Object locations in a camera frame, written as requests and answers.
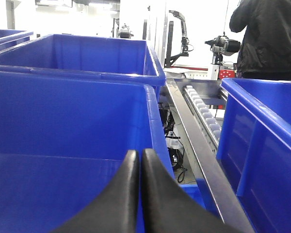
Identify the large blue bin near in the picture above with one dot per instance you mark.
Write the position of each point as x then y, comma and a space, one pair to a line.
63, 139

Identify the person in black jacket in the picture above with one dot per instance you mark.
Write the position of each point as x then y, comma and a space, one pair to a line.
265, 52

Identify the blue bin right side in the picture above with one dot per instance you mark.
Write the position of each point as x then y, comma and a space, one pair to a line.
255, 150

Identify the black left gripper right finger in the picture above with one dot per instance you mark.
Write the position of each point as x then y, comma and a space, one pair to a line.
167, 208

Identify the blue bin behind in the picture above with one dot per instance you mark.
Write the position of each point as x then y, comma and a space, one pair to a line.
88, 57

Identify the white roller track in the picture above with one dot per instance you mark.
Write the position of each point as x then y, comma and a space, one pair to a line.
209, 125

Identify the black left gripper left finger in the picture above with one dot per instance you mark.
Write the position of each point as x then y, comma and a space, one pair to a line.
115, 209

